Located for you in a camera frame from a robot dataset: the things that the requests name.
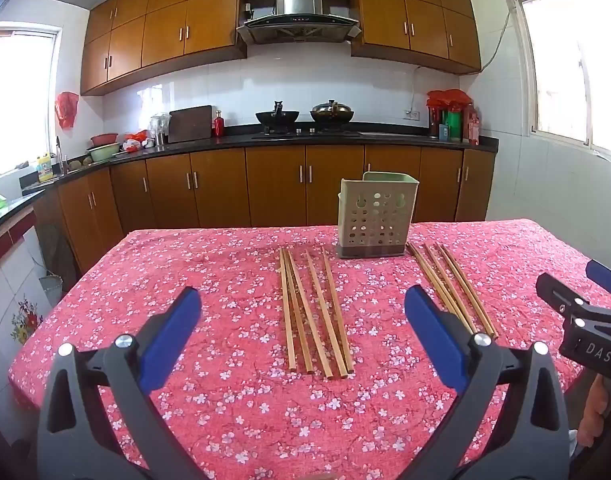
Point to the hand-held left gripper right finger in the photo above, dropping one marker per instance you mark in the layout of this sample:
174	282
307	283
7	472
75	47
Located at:
435	332

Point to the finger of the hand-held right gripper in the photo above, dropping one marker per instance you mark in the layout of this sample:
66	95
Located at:
605	275
553	287

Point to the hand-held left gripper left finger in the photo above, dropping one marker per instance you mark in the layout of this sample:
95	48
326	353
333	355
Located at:
173	332

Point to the pale green perforated chopstick holder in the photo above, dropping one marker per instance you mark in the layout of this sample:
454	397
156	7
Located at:
375	220

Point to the person's right hand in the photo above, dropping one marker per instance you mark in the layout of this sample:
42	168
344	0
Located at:
591	410

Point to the red floral tablecloth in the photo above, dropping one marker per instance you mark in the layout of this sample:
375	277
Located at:
235	410

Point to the wooden lower kitchen cabinets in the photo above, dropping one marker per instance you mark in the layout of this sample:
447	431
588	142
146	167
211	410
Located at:
275	185

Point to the wooden kitchen cabinets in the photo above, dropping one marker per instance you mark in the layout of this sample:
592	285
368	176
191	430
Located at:
275	185
165	35

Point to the large red oil bottle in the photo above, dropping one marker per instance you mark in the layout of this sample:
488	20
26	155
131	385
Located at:
471	125

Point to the green bottle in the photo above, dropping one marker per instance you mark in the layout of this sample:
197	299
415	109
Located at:
454	127

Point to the red white plastic bag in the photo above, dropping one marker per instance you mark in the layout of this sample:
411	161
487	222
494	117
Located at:
135	141

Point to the black kitchen countertop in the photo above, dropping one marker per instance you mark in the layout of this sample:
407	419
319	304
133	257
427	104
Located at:
385	139

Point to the glass jars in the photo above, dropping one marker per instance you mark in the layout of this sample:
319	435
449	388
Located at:
160	130

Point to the dark sauce bottle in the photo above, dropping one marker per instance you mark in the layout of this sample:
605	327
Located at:
434	122

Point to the red basin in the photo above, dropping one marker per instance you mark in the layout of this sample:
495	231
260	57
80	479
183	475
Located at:
104	138

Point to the yellow detergent bottle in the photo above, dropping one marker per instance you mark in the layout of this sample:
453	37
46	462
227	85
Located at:
45	169

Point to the dark wooden cutting board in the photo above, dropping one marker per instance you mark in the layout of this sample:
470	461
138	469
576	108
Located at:
190	124

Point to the small red bottle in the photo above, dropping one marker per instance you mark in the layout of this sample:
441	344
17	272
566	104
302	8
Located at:
218	125

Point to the window beside bottles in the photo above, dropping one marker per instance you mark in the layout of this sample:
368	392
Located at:
560	60

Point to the black gas stove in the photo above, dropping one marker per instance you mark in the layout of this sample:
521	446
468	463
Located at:
305	134

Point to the black wok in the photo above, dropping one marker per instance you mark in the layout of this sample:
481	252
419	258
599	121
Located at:
278	117

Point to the dark pot with lid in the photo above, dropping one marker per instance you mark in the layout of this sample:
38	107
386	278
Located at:
332	114

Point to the hanging red plastic bag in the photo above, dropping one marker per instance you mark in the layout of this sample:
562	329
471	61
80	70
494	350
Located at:
66	109

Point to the window beside sink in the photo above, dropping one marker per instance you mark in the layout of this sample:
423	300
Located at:
15	105

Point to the wooden upper kitchen cabinets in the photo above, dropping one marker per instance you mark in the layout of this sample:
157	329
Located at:
165	35

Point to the white wall outlet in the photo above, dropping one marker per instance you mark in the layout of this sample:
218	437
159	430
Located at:
412	114

